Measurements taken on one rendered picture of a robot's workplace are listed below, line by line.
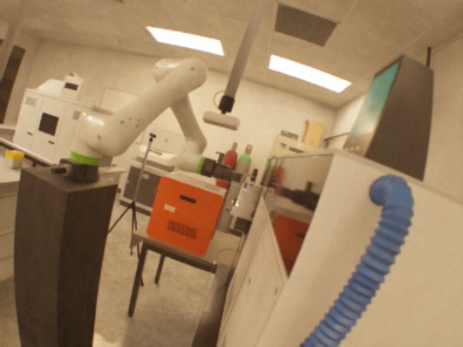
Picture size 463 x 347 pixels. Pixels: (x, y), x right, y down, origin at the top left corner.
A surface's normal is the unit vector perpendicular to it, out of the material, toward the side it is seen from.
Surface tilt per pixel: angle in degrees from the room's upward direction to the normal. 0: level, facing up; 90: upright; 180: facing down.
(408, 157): 88
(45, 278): 90
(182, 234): 90
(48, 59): 90
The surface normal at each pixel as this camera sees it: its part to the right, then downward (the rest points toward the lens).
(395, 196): -0.67, -0.22
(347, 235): -0.07, 0.05
